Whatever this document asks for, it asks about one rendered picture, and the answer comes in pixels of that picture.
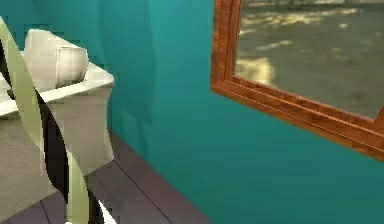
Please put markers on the wooden framed window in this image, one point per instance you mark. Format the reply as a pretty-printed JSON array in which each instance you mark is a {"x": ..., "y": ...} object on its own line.
[{"x": 293, "y": 100}]

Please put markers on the white cup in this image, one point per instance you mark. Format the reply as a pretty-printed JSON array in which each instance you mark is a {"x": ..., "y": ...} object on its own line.
[{"x": 71, "y": 65}]

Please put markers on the white pedestal table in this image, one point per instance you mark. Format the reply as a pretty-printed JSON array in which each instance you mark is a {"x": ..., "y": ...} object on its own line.
[{"x": 83, "y": 126}]

